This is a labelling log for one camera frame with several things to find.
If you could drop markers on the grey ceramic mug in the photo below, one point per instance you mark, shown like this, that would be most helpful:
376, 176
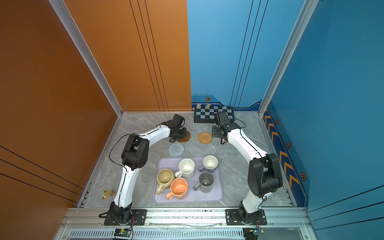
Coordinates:
205, 182

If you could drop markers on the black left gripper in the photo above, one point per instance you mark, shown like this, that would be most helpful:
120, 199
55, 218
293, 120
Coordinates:
184, 130

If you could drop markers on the grey woven round coaster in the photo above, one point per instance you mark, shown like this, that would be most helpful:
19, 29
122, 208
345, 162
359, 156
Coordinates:
176, 150

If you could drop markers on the brown wooden round coaster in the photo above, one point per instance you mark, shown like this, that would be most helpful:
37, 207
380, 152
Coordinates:
187, 138

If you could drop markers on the aluminium corner post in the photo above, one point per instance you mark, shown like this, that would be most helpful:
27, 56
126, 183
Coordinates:
292, 43
75, 34

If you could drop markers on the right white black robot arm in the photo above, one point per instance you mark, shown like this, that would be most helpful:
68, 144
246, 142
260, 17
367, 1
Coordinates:
264, 174

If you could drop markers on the black silver chessboard box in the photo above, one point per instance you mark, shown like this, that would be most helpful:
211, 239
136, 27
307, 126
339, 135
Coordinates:
205, 113

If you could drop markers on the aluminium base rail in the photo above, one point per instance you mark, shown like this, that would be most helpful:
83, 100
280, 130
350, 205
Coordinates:
200, 223

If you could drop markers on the aluminium corner post right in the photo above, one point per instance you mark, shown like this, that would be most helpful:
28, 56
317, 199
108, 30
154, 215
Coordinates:
292, 43

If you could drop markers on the woven rattan round coaster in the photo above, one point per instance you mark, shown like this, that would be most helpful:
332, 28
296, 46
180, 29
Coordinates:
205, 137

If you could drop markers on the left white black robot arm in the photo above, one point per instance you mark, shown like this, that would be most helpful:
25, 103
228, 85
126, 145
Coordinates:
135, 155

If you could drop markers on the lavender rectangular tray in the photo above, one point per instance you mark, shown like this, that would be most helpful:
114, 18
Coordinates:
215, 195

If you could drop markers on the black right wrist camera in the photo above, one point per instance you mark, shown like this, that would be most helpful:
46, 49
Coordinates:
221, 119

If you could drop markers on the right small circuit board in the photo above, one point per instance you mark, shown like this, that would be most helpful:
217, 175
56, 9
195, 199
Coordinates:
252, 233

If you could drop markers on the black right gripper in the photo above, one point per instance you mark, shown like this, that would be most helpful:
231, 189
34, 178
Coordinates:
214, 128

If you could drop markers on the small brass colourful trinkets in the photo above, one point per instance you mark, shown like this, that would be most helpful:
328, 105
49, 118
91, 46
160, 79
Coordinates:
108, 193

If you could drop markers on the left green circuit board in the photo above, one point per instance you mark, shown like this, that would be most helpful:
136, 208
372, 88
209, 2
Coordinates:
123, 234

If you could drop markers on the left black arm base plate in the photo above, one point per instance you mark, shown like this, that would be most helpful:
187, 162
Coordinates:
137, 218

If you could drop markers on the purple white ceramic mug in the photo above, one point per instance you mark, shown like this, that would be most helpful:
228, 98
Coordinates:
210, 164

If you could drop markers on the aluminium corner post left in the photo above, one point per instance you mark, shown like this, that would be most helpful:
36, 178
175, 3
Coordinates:
75, 34

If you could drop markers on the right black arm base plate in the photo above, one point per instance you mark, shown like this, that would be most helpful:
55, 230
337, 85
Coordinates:
232, 216

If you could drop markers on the orange ceramic mug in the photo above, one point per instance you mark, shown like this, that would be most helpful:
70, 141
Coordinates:
179, 189

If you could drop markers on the yellow ceramic mug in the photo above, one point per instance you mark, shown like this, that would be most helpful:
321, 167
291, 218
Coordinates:
164, 179

